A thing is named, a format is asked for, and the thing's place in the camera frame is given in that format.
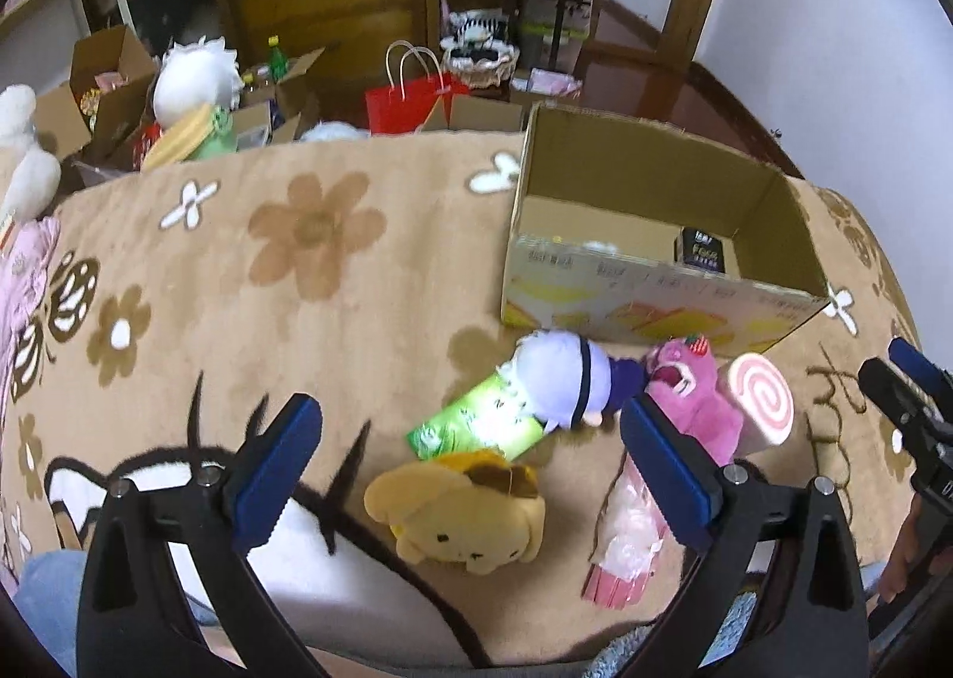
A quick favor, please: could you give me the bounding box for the white and purple plush doll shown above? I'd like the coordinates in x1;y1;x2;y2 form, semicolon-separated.
497;329;650;435

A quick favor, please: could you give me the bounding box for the pink swirl roll plush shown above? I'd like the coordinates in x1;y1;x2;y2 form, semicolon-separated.
715;352;796;459

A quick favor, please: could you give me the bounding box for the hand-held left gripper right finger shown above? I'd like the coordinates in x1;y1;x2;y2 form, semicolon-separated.
619;395;872;678

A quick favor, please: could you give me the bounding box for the cardboard box with snacks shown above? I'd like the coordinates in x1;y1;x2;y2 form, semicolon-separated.
33;24;161;165

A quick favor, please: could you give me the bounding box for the white fluffy plush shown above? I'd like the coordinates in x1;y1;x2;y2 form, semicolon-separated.
0;84;62;221

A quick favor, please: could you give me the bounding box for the green packet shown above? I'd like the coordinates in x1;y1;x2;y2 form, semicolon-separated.
406;369;548;463

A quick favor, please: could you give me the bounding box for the black and white plush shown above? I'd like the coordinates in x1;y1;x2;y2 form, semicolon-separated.
445;11;515;54

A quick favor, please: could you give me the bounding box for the large white plush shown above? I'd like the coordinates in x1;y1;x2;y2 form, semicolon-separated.
152;38;243;128

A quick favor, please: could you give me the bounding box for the pink striped packet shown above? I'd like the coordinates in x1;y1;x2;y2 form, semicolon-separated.
582;458;690;608

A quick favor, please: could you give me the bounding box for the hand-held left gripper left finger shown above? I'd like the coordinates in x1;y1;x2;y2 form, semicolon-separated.
76;393;329;678

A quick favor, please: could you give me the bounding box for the pink floor packet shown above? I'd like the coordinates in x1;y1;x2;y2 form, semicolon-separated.
528;69;582;97

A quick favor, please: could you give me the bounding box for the red paper bag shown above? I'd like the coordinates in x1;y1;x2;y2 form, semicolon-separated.
365;41;472;137

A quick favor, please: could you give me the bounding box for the beige floral blanket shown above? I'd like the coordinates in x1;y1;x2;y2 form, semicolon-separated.
0;127;932;671

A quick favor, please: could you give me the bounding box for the pink bear plush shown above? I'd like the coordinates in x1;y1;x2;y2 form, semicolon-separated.
641;337;746;466

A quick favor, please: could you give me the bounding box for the lace trimmed basket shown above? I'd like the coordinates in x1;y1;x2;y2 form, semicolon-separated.
441;41;521;91

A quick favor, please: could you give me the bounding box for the small black box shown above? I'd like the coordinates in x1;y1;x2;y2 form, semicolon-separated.
674;226;727;273

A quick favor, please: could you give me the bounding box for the green frog plush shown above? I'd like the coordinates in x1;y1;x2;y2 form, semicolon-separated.
189;104;239;161

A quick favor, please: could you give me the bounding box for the plain cardboard box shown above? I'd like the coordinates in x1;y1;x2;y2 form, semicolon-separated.
421;93;526;134

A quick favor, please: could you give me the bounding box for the cardboard box with bottles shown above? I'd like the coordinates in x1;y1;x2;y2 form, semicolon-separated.
238;47;325;143

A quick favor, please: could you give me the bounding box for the person's right hand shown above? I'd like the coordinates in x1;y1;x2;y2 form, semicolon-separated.
879;521;922;602

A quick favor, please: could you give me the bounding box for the black side table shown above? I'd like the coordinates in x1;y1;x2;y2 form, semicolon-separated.
487;0;604;72

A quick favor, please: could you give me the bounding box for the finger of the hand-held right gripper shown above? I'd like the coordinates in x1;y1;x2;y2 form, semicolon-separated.
856;357;953;478
887;337;953;420

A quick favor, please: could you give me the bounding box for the pink quilted cloth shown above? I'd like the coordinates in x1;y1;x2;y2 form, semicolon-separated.
0;216;61;396

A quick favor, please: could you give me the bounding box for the yellow dog plush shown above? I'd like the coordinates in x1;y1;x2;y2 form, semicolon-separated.
362;449;547;577

